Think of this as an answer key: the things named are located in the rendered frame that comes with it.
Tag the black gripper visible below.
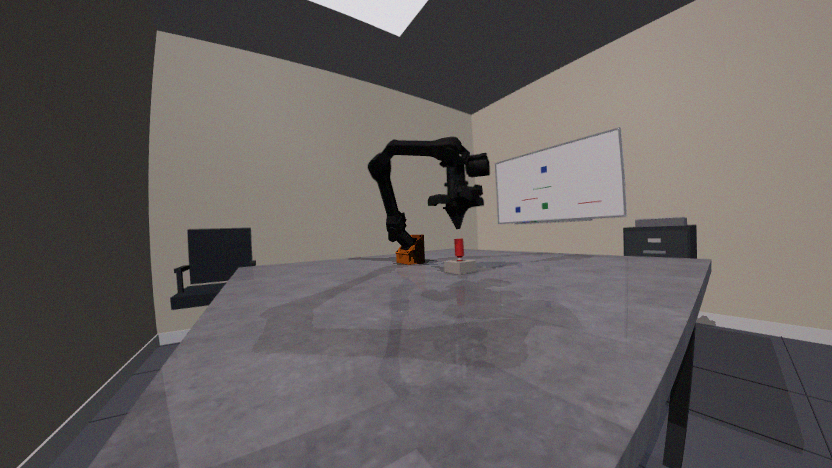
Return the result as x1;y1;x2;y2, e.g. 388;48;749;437
428;177;484;229

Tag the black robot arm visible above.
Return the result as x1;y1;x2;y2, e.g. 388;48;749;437
368;136;490;250

